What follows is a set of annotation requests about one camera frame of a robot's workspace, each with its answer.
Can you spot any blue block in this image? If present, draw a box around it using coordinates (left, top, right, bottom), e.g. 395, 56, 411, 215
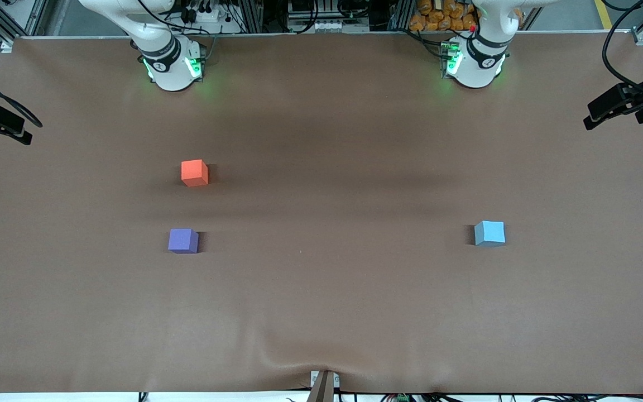
474, 220, 506, 247

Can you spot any orange block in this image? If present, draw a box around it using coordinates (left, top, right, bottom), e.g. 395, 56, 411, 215
181, 159, 209, 188

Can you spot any purple block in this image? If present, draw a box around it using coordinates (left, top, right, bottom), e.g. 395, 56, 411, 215
168, 228, 199, 255

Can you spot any pile of orange packets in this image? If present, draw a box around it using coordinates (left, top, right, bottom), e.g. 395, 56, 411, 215
409, 0, 477, 32

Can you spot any white power strip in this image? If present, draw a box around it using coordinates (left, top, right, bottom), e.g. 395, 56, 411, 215
186, 6, 233, 24

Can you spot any white connector strip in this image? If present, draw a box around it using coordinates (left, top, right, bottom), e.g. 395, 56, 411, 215
313, 20, 359, 34

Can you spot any brown table cloth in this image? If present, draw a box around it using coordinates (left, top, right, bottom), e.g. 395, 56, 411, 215
0, 31, 643, 394

